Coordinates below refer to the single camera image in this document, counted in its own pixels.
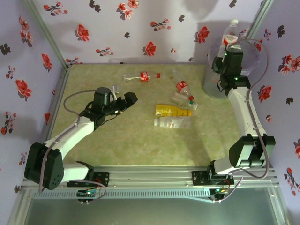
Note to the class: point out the aluminium side rail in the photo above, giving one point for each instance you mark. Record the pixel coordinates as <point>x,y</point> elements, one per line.
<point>61,89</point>

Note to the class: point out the left circuit board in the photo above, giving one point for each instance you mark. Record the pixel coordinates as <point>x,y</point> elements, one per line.
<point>84,193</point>

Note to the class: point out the circuit board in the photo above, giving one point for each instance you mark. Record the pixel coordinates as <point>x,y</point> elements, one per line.
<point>84,193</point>
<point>219,191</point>

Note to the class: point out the grey metal panel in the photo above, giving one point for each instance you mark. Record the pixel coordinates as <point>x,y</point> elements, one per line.
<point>150,213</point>

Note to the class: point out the clear water bottle white cap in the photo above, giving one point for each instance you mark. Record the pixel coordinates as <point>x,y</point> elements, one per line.
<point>230,32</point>

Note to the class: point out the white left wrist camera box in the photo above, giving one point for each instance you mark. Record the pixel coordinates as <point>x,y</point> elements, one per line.
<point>114,90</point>

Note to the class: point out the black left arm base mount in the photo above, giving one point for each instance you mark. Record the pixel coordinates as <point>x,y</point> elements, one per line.
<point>103,179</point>

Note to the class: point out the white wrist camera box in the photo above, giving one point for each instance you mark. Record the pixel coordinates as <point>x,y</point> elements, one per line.
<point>234,47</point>
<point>114,90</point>

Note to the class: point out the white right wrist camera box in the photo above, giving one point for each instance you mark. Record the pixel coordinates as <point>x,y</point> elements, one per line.
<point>234,47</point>

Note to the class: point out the crushed clear bottle green cap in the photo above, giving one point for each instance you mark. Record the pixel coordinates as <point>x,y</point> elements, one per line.
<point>184,102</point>

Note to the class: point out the right circuit board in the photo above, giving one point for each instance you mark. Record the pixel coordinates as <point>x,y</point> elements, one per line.
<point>219,191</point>

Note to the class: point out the aluminium cross rails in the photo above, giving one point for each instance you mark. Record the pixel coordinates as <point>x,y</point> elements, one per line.
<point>152,175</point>

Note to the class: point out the white plastic bottle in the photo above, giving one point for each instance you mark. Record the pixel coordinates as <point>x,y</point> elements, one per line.
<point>173,123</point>

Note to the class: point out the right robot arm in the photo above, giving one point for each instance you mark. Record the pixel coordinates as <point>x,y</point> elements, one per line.
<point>243,112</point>

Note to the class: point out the clear bottle red label red cap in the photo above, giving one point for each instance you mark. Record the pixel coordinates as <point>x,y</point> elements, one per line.
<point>182,85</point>
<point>144,77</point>

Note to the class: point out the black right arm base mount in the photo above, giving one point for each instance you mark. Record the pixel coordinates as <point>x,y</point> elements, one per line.
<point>199,178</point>

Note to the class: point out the yellow plastic bottle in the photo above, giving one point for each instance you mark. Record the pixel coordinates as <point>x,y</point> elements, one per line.
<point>172,110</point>

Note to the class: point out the translucent plastic bin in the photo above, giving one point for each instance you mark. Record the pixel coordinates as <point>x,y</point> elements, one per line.
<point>211,89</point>

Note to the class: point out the aluminium frame post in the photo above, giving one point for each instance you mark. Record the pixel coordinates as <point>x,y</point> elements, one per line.
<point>44,30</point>
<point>257,21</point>

